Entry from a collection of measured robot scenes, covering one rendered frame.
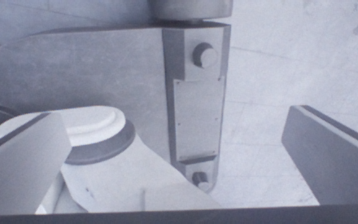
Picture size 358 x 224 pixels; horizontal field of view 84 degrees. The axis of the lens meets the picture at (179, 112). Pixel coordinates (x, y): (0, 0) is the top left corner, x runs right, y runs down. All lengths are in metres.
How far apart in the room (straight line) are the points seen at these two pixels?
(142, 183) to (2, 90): 0.36
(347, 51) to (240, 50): 0.45
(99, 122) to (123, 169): 0.09
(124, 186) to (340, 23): 0.86
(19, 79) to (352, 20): 1.01
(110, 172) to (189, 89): 0.26
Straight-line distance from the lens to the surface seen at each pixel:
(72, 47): 0.47
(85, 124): 0.36
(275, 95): 0.86
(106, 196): 0.30
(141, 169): 0.32
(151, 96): 0.49
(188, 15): 0.43
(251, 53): 0.74
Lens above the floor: 0.62
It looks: 60 degrees down
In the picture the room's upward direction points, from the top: 155 degrees clockwise
